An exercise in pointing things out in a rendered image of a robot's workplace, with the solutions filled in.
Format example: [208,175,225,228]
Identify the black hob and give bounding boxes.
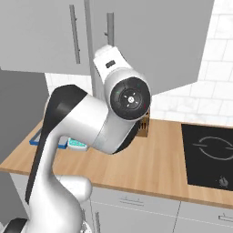
[180,123,233,192]

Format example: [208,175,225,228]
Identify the grey drawer handle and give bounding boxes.
[218,212,233,223]
[118,197,146,208]

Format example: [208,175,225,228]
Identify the pale grey drawer front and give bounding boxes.
[89,185,183,218]
[178,201,233,228]

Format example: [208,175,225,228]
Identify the grey bar door handle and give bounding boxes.
[68,4,82,65]
[104,12,116,47]

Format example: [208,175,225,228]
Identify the pale teal flat object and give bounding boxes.
[66,137,89,152]

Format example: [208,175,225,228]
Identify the dark grey tall appliance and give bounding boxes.
[0,67,50,165]

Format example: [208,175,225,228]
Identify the grey base door handle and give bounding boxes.
[94,211,102,233]

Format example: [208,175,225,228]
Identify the blue rimmed grey tray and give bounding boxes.
[28,127,69,150]

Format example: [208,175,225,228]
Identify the pale grey base cabinet door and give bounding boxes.
[174,216,233,233]
[89,201,180,233]

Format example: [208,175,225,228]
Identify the grey wall cabinet door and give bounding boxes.
[0,0,91,76]
[84,0,216,96]

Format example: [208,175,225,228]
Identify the wooden knife block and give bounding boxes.
[134,108,151,138]

